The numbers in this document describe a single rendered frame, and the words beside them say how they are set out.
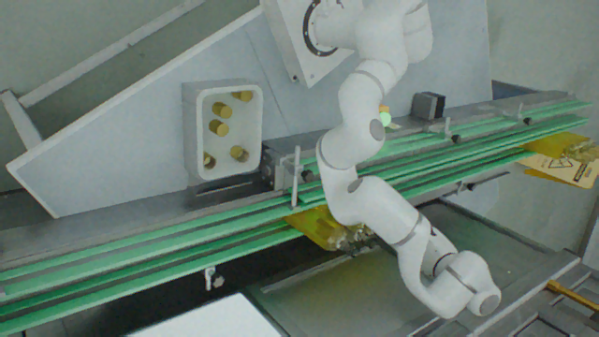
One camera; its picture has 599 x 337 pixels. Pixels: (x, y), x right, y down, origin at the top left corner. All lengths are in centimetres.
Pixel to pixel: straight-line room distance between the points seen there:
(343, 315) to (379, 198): 37
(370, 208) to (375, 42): 31
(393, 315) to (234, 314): 37
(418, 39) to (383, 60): 12
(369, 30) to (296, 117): 50
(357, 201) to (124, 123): 56
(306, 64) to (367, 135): 45
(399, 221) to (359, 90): 25
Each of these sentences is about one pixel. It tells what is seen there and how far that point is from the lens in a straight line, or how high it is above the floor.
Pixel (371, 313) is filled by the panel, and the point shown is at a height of 122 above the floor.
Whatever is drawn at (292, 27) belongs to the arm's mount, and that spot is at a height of 83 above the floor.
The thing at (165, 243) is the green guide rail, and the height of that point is 95.
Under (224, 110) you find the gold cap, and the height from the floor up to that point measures 81.
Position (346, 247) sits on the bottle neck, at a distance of 108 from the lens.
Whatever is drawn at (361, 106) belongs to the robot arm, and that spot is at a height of 120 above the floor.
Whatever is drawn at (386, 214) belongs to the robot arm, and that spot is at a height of 129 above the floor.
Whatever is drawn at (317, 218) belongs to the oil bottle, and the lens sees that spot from 114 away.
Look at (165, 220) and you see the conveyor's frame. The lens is 107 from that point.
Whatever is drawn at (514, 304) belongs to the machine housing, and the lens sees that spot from 128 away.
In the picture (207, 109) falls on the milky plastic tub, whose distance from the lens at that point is 114.
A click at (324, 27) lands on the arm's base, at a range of 116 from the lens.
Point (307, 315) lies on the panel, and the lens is 108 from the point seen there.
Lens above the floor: 175
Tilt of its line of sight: 46 degrees down
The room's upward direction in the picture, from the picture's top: 120 degrees clockwise
